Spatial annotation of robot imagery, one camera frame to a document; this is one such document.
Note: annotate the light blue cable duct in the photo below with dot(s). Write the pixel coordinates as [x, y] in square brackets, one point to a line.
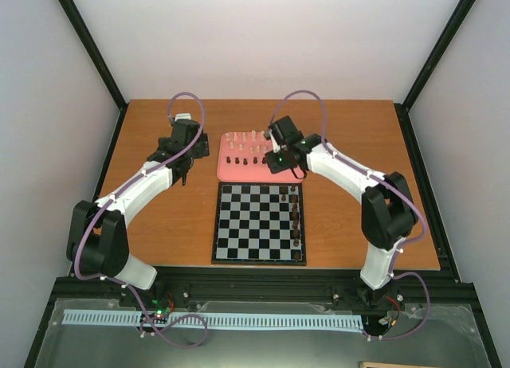
[216, 321]

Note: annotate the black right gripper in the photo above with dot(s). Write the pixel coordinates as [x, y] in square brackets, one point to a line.
[272, 166]

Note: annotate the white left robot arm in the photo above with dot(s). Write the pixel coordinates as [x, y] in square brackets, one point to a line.
[98, 240]

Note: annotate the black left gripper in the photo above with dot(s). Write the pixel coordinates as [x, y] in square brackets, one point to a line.
[202, 146]

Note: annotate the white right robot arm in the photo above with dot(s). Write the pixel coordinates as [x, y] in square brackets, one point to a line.
[388, 213]

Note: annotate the pink plastic tray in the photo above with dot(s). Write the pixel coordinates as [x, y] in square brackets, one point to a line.
[250, 173]

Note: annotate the black aluminium frame rail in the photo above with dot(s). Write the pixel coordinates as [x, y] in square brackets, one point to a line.
[340, 290]

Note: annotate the black and white chessboard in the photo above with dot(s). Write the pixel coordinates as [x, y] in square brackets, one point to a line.
[254, 227]

